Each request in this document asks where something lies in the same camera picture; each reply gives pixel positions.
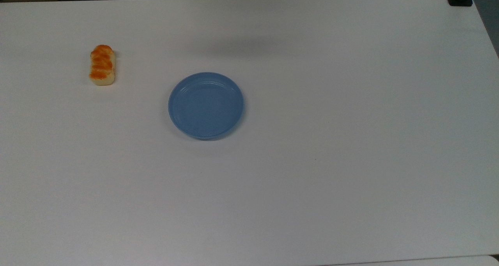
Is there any orange glazed bread loaf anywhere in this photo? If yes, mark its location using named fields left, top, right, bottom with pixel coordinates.
left=89, top=44, right=116, bottom=86

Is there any blue round plate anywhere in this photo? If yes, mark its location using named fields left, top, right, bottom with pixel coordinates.
left=168, top=72, right=245, bottom=140

